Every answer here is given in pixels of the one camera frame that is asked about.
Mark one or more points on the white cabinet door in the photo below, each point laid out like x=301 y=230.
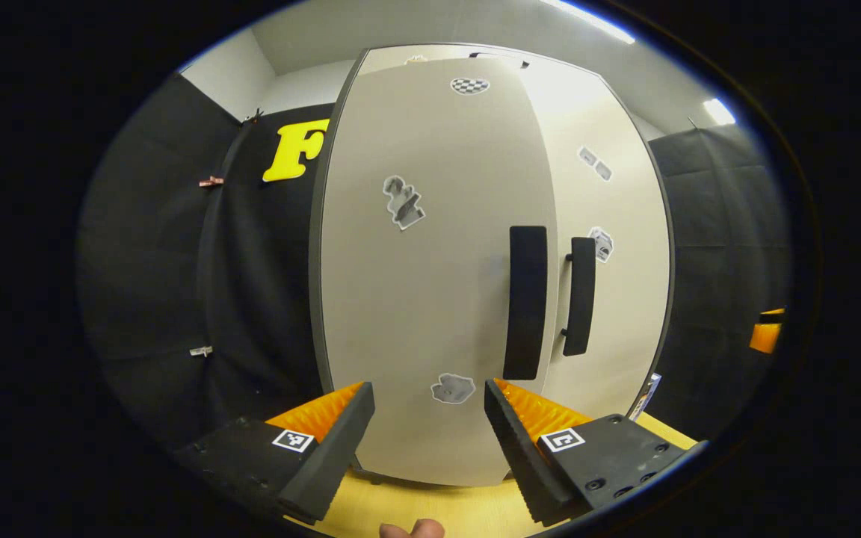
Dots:
x=625 y=314
x=415 y=299

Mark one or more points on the blue and white book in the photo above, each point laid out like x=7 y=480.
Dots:
x=645 y=396

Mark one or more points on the silver cloth clip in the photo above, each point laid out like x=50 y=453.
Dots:
x=201 y=351

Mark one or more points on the white cabinet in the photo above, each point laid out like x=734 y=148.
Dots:
x=315 y=284

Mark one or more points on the small ceiling light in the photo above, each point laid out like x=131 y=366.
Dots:
x=720 y=112

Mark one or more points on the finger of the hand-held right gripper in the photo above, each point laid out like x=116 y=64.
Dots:
x=765 y=336

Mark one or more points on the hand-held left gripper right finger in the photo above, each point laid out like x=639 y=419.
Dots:
x=520 y=456

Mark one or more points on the black backdrop cloth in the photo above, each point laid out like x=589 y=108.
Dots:
x=176 y=284
x=729 y=246

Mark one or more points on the copper cloth clip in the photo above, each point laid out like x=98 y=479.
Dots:
x=211 y=181

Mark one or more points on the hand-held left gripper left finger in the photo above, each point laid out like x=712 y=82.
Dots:
x=333 y=456

